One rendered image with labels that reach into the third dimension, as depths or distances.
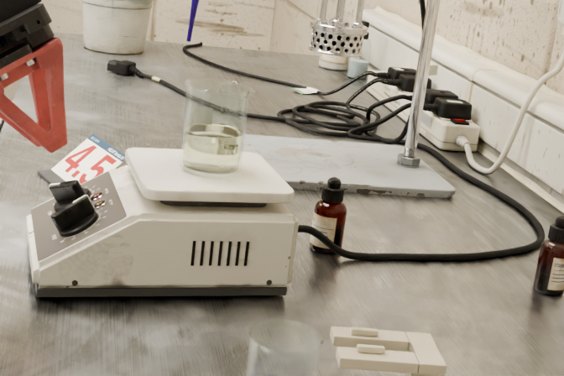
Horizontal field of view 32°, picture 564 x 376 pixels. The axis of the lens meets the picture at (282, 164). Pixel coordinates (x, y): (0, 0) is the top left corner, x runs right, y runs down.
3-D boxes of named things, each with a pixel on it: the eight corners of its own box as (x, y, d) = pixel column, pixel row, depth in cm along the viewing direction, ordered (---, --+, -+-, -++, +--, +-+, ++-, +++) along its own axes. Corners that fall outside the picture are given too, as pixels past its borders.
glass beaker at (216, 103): (163, 171, 79) (171, 73, 77) (204, 161, 83) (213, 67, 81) (221, 190, 76) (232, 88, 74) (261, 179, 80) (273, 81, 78)
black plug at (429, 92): (413, 107, 140) (415, 92, 140) (404, 101, 144) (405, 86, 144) (458, 111, 142) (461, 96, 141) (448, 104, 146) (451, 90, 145)
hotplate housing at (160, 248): (32, 303, 72) (37, 200, 70) (24, 240, 84) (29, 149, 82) (317, 300, 78) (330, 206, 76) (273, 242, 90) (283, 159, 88)
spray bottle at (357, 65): (369, 80, 182) (378, 23, 179) (351, 79, 180) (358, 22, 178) (362, 75, 185) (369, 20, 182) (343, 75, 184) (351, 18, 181)
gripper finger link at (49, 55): (79, 118, 76) (20, 9, 73) (109, 128, 70) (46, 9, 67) (2, 163, 74) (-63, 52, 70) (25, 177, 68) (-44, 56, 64)
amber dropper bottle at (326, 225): (326, 241, 92) (335, 170, 91) (347, 252, 90) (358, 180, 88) (302, 246, 90) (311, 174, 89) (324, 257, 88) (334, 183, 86)
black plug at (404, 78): (389, 91, 151) (392, 76, 150) (382, 85, 155) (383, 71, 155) (432, 94, 152) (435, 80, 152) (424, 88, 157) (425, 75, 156)
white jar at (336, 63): (321, 63, 194) (326, 31, 192) (352, 68, 193) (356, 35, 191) (315, 67, 188) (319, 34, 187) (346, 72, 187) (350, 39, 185)
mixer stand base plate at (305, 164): (196, 183, 105) (197, 174, 105) (181, 136, 124) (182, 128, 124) (457, 199, 112) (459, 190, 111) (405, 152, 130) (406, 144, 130)
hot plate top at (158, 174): (143, 201, 72) (143, 189, 72) (122, 155, 83) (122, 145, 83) (296, 204, 76) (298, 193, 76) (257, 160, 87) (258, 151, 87)
